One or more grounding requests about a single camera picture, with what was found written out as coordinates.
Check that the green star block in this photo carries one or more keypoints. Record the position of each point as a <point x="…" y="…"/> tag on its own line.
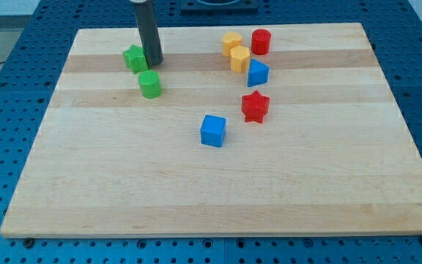
<point x="135" y="59"/>

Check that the green cylinder block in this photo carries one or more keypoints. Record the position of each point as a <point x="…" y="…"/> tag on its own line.
<point x="149" y="82"/>

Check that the yellow hexagon block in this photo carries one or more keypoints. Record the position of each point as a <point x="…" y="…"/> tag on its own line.
<point x="239" y="59"/>

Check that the red star block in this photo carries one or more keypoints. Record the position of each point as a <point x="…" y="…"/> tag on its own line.
<point x="255" y="106"/>

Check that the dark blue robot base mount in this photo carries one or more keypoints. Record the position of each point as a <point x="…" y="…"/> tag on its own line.
<point x="195" y="6"/>

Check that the yellow heart block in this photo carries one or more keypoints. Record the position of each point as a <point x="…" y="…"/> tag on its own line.
<point x="229" y="41"/>

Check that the red cylinder block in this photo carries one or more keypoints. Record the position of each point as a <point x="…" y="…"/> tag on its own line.
<point x="260" y="41"/>

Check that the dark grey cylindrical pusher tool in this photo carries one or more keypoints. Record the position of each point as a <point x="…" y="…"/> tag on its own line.
<point x="148" y="31"/>

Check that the blue cube block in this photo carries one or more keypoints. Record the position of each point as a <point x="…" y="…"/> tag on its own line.
<point x="213" y="131"/>

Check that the light wooden board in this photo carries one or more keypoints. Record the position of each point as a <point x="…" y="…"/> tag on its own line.
<point x="333" y="157"/>

